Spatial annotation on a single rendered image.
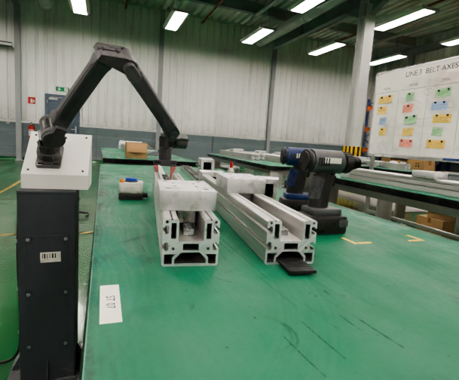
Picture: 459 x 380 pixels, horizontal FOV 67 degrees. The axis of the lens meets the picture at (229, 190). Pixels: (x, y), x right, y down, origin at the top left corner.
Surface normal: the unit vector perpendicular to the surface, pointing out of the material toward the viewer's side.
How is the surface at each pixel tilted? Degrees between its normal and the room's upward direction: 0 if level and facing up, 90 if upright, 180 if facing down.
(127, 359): 0
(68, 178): 90
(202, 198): 90
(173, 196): 90
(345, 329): 0
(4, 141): 90
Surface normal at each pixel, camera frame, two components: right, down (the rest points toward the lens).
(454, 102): -0.94, -0.02
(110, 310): 0.07, -0.99
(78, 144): 0.25, -0.63
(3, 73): 0.34, 0.15
